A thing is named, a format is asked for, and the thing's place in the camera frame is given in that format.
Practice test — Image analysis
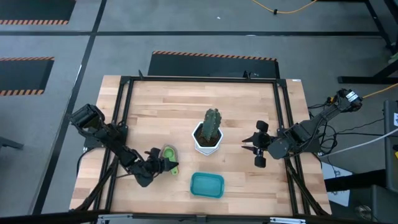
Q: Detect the white cable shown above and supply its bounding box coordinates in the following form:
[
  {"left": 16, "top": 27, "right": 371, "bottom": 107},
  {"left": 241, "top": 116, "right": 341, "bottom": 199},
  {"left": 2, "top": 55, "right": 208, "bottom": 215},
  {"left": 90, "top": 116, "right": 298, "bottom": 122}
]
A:
[{"left": 323, "top": 127, "right": 398, "bottom": 156}]

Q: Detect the black aluminium table frame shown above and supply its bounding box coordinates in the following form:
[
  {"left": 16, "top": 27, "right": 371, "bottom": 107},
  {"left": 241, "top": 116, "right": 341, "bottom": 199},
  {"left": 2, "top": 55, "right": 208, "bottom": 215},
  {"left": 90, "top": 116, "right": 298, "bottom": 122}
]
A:
[{"left": 70, "top": 70, "right": 332, "bottom": 218}]

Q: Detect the grey cabinet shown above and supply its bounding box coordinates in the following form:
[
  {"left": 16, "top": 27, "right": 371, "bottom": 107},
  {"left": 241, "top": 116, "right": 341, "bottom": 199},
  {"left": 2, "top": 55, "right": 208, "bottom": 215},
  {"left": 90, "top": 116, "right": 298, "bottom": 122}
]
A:
[{"left": 384, "top": 99, "right": 398, "bottom": 194}]

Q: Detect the dark grey box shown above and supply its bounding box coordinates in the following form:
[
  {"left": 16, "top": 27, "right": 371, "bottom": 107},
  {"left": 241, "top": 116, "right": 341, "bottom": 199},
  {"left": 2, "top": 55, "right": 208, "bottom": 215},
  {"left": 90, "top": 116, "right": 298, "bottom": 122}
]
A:
[{"left": 348, "top": 185, "right": 398, "bottom": 224}]

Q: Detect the white sheet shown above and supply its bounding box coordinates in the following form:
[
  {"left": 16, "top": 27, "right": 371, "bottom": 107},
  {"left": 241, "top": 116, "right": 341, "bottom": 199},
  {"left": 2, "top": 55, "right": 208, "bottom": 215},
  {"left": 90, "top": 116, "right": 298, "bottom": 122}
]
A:
[{"left": 322, "top": 161, "right": 354, "bottom": 208}]

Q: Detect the green measuring cup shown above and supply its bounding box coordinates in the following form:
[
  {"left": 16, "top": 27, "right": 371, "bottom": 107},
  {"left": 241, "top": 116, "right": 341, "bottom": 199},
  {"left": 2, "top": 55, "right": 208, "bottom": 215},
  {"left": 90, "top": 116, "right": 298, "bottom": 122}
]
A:
[{"left": 162, "top": 146, "right": 180, "bottom": 176}]

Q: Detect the yellow cable with black clip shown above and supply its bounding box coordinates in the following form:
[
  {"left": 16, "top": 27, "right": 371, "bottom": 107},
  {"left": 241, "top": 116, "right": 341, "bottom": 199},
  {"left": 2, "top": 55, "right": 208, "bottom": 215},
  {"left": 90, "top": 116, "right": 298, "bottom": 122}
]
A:
[{"left": 251, "top": 0, "right": 318, "bottom": 15}]

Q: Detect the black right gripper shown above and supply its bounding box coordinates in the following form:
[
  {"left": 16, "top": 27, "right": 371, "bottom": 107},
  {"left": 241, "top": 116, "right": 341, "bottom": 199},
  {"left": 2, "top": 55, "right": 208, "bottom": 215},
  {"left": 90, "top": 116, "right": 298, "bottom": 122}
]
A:
[{"left": 241, "top": 120, "right": 273, "bottom": 169}]

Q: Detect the teal plastic basket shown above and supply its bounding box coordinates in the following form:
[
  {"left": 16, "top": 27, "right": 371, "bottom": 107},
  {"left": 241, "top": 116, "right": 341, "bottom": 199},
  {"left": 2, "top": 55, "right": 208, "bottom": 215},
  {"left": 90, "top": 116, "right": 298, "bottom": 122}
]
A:
[{"left": 190, "top": 172, "right": 225, "bottom": 199}]

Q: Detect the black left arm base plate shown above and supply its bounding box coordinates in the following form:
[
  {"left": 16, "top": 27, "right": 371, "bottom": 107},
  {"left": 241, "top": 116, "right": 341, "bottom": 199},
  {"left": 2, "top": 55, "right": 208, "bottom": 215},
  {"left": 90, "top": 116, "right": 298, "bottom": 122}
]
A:
[{"left": 83, "top": 124, "right": 129, "bottom": 149}]

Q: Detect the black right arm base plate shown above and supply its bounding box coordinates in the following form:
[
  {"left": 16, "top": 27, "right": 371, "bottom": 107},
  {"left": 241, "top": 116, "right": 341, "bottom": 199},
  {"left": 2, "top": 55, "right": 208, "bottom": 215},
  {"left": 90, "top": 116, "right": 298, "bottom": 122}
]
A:
[{"left": 277, "top": 127, "right": 322, "bottom": 153}]

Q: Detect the black crossbar with silver brackets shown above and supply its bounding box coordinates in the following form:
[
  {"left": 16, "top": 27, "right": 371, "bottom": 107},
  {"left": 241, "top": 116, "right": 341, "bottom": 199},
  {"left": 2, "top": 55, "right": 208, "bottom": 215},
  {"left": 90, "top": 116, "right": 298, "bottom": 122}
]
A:
[{"left": 0, "top": 210, "right": 398, "bottom": 224}]

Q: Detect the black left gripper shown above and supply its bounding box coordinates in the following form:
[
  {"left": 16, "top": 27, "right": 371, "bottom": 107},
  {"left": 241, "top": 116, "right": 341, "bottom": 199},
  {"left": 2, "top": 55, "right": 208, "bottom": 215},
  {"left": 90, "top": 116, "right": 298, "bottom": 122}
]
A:
[{"left": 132, "top": 157, "right": 180, "bottom": 188}]

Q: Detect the green cactus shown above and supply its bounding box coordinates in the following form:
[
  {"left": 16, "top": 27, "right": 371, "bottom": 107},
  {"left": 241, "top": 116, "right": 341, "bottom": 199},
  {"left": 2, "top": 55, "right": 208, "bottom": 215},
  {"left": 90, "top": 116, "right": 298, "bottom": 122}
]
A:
[{"left": 200, "top": 108, "right": 223, "bottom": 142}]

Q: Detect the yellow extension cable with plug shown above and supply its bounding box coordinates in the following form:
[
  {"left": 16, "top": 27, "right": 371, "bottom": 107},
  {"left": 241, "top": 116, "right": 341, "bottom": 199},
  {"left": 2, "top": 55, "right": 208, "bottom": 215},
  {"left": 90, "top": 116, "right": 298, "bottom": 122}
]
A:
[{"left": 362, "top": 82, "right": 398, "bottom": 100}]

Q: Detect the white hexagonal plant pot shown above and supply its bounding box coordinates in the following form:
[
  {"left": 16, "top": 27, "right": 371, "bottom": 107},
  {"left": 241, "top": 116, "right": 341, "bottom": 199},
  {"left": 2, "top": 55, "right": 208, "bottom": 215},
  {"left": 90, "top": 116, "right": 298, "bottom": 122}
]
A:
[{"left": 191, "top": 121, "right": 224, "bottom": 156}]

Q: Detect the dark furniture leg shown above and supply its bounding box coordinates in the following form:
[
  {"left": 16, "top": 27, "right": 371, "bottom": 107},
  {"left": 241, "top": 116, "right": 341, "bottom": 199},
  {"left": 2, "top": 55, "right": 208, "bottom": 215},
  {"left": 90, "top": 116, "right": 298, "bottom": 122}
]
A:
[{"left": 0, "top": 136, "right": 25, "bottom": 151}]

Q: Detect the large black hazard-striped floor mat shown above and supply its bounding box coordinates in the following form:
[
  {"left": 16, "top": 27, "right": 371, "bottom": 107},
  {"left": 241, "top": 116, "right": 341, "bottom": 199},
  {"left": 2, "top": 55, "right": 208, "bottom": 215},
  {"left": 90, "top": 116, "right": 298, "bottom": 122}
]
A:
[{"left": 147, "top": 50, "right": 280, "bottom": 79}]

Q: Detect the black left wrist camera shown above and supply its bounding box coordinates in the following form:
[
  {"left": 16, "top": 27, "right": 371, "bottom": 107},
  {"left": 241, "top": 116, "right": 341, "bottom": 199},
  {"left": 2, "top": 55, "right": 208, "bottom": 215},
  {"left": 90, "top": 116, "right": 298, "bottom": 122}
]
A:
[{"left": 144, "top": 147, "right": 162, "bottom": 160}]

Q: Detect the black metal stand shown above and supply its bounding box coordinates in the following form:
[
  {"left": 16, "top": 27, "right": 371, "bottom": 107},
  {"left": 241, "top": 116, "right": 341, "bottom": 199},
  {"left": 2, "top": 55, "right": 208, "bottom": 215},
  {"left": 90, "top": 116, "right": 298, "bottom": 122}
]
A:
[{"left": 337, "top": 0, "right": 398, "bottom": 85}]

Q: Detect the black floor bar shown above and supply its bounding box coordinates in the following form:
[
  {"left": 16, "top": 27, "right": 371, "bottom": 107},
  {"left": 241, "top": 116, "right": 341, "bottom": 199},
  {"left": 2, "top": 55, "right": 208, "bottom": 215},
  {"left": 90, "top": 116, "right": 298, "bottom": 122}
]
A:
[{"left": 325, "top": 169, "right": 386, "bottom": 192}]

